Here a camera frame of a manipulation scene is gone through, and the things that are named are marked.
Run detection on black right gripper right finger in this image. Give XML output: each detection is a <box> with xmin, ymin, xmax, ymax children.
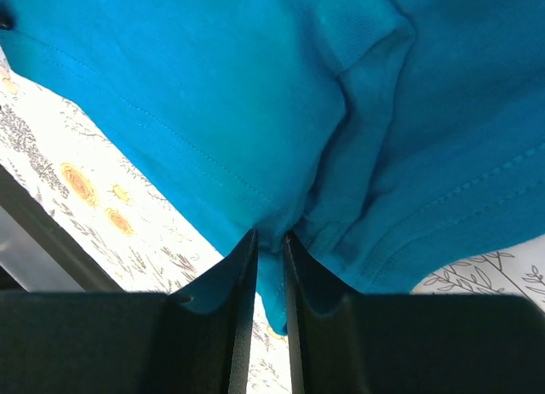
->
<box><xmin>284</xmin><ymin>234</ymin><xmax>544</xmax><ymax>393</ymax></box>

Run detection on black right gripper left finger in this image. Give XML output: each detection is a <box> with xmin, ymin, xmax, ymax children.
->
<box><xmin>1</xmin><ymin>231</ymin><xmax>258</xmax><ymax>393</ymax></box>

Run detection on teal blue t shirt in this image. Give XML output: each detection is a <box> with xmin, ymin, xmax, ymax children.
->
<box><xmin>1</xmin><ymin>0</ymin><xmax>544</xmax><ymax>334</ymax></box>

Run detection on floral patterned table mat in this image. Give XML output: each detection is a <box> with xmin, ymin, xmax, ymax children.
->
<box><xmin>1</xmin><ymin>48</ymin><xmax>544</xmax><ymax>393</ymax></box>

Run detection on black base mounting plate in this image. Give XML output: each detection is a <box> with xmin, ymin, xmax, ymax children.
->
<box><xmin>1</xmin><ymin>168</ymin><xmax>123</xmax><ymax>292</ymax></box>

